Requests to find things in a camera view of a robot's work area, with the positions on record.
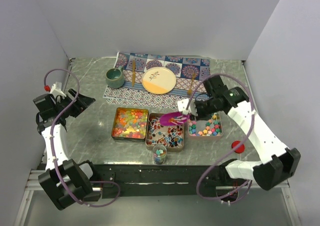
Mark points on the red jar lid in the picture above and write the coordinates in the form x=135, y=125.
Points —
x=240, y=149

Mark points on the cream and orange plate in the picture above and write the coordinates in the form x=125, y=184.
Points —
x=158, y=80

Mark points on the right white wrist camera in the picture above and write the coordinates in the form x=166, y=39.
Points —
x=187, y=108

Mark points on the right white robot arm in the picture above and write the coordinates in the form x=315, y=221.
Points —
x=215, y=88

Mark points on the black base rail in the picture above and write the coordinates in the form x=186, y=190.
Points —
x=159, y=180

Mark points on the gold knife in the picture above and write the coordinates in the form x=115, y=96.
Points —
x=133, y=73

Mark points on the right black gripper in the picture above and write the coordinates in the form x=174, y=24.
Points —
x=199, y=116

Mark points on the tin of pastel star candies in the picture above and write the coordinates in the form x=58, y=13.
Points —
x=211, y=127

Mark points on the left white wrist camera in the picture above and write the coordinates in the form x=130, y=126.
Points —
x=55, y=89

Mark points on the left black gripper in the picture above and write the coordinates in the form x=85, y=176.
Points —
x=81, y=103

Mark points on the purple plastic scoop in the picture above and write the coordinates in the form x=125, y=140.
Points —
x=173, y=119

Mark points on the tin of lollipops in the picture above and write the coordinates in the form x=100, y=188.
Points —
x=172, y=137

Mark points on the clear glass jar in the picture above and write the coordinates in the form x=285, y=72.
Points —
x=159, y=154

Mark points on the patterned placemat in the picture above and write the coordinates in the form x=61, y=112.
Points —
x=183, y=68

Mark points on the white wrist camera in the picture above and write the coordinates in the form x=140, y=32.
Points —
x=55, y=89
x=187, y=108

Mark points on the gold fork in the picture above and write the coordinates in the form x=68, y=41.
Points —
x=189, y=92

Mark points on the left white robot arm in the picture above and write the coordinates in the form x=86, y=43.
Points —
x=64, y=180

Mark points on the green ceramic mug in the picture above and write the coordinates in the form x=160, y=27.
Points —
x=115, y=78

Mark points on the gold tin of gummy stars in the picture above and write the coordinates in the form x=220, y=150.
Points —
x=130, y=124

